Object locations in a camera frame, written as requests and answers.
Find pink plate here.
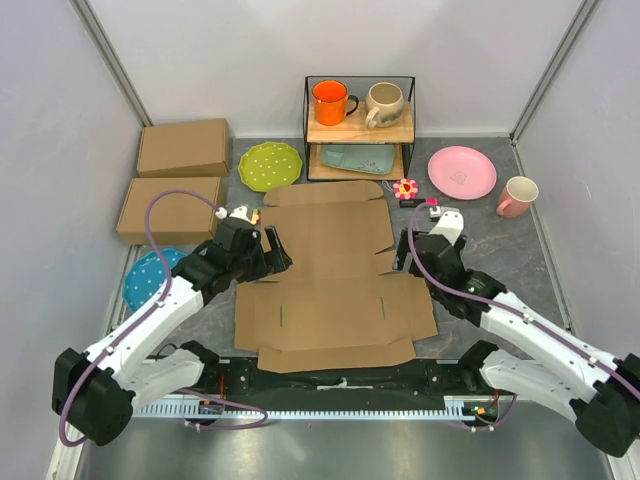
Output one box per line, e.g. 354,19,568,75
427,146,497,201

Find folded cardboard box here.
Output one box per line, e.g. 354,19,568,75
137,118,231,178
116,177,226,246

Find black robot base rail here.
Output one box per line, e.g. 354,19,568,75
195,357,495,397

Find brown cardboard box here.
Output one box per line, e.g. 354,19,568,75
234,180,438,373

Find white slotted cable duct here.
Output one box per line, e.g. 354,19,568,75
133,394,476,422

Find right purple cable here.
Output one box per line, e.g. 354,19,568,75
405,204,640,434

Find green dotted plate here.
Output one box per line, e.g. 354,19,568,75
238,141,303,193

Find pink mug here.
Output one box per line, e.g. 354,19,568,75
496,176,539,219

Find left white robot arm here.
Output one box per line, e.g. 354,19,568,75
52,217,293,447

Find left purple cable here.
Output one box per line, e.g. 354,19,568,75
58,189,269,446

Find purple cable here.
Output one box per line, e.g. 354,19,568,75
405,204,640,434
58,189,269,446

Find black pink marker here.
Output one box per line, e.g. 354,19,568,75
399,198,438,208

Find pink flower plush keychain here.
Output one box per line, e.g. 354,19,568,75
382,178,419,200

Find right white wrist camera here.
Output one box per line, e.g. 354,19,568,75
428,206,464,246

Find orange mug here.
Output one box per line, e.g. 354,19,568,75
312,80,359,126

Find rainbow flower plush toy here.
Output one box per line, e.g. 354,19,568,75
250,208,261,225

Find blue dotted plate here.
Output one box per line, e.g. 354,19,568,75
122,251,167,313

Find beige ceramic mug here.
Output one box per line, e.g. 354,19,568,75
364,82,405,129

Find front folded cardboard box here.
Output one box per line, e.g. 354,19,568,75
116,177,226,246

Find black wire wooden shelf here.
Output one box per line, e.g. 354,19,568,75
302,75,416,182

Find rear folded cardboard box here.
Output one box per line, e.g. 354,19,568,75
137,118,231,178

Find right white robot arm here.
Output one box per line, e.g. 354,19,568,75
394,228,639,457

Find teal rectangular dish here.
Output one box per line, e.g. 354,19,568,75
321,145,395,175

